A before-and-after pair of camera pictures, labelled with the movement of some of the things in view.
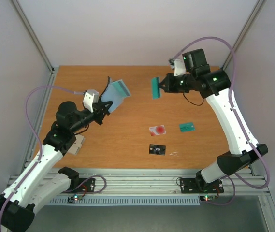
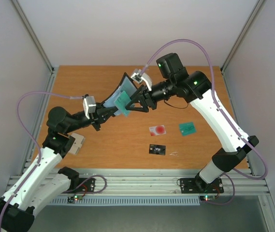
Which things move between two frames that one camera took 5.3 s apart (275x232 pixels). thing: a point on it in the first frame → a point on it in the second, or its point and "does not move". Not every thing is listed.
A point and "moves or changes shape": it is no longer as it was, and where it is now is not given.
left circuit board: (72, 199) does not move
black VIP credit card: (158, 149) does not move
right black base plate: (198, 185) does not move
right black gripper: (170, 82) → (148, 98)
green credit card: (156, 92) moves or changes shape
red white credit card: (157, 130) does not move
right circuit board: (209, 197) does not move
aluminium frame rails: (165, 182) does not move
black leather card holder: (115, 92) → (126, 85)
